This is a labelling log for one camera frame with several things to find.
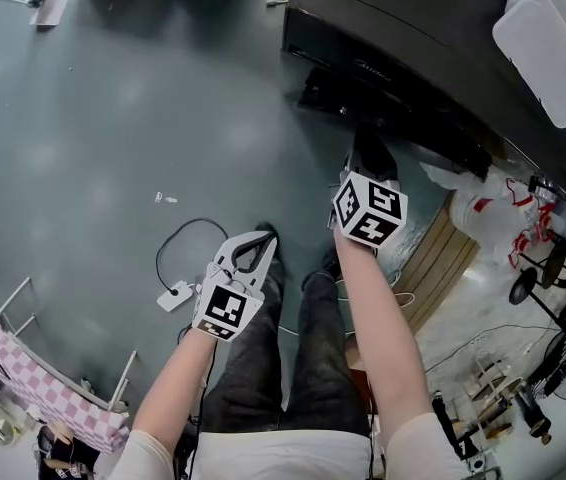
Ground wooden slatted board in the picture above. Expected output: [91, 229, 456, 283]
[391, 191, 480, 335]

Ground person's right black shoe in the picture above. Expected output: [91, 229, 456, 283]
[301, 245, 343, 292]

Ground dark washing machine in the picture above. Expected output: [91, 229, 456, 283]
[281, 0, 566, 208]

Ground pink checkered cloth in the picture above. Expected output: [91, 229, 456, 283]
[0, 316, 131, 455]

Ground clear plastic bags red handles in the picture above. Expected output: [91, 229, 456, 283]
[418, 160, 566, 272]

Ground white power strip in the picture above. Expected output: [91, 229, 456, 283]
[156, 279, 195, 314]

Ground person's leg dark jeans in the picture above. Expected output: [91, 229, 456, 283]
[201, 252, 289, 433]
[280, 271, 370, 438]

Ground black power cable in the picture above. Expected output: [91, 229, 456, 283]
[154, 217, 230, 295]

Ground black standing fan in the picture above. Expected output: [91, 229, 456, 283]
[507, 221, 566, 404]

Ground person's right leg dark jeans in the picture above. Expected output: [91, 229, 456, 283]
[280, 271, 370, 438]

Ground white metal rack frame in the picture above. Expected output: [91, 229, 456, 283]
[0, 276, 139, 413]

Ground person's left leg dark jeans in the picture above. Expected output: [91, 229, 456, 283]
[201, 252, 289, 433]

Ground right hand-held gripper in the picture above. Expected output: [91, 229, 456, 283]
[330, 126, 410, 248]

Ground person's right forearm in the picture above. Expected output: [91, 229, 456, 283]
[332, 226, 438, 452]

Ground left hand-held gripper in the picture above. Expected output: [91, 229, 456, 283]
[191, 231, 280, 344]

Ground person's white shirt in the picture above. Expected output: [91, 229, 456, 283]
[96, 411, 470, 480]

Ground person's left forearm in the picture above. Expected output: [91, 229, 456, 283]
[131, 325, 219, 452]

